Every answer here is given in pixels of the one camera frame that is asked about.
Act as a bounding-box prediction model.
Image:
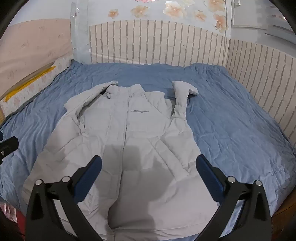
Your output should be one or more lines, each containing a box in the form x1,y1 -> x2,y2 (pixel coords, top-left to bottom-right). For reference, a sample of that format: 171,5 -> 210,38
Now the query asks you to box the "blue bed sheet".
0,61 -> 296,241

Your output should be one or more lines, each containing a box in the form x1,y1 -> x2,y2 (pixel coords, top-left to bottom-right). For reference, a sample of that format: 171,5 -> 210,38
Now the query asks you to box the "yellow strip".
5,66 -> 57,102

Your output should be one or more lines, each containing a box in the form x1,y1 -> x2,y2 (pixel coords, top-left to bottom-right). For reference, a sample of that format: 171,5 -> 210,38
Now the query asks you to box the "wooden bed frame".
270,195 -> 296,232

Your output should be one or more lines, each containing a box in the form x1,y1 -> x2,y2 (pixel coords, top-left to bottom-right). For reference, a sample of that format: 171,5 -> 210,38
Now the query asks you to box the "white door panel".
231,0 -> 294,37

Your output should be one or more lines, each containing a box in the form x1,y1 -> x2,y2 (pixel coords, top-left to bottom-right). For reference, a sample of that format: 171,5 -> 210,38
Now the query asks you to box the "red cloth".
0,202 -> 27,241

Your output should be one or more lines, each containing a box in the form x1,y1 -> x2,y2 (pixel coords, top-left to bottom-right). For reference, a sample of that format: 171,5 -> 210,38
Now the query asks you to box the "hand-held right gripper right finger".
195,154 -> 272,241

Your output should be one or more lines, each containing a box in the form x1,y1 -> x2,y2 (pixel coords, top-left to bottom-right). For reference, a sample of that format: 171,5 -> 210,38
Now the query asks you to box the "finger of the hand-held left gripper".
0,136 -> 19,164

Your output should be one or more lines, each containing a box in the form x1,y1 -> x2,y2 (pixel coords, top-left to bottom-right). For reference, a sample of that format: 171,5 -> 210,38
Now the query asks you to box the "floral patterned mattress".
0,58 -> 73,116

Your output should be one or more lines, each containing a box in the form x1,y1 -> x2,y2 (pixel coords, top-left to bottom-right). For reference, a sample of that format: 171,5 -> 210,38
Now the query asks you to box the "light grey padded jacket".
23,80 -> 220,235

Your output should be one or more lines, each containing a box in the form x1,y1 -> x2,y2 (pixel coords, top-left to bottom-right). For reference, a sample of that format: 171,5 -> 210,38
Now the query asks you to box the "clear plastic sheet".
69,0 -> 93,64

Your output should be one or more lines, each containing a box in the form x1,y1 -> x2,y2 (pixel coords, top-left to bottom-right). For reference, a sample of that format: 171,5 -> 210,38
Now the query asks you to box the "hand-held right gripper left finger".
26,155 -> 102,241

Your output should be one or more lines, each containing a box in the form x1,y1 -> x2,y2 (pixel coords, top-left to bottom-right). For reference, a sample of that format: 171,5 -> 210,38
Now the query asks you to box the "pink wooden board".
0,19 -> 75,98

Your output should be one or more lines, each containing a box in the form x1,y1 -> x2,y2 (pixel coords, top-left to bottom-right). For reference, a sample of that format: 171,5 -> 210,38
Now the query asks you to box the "brick pattern wall padding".
89,20 -> 296,139

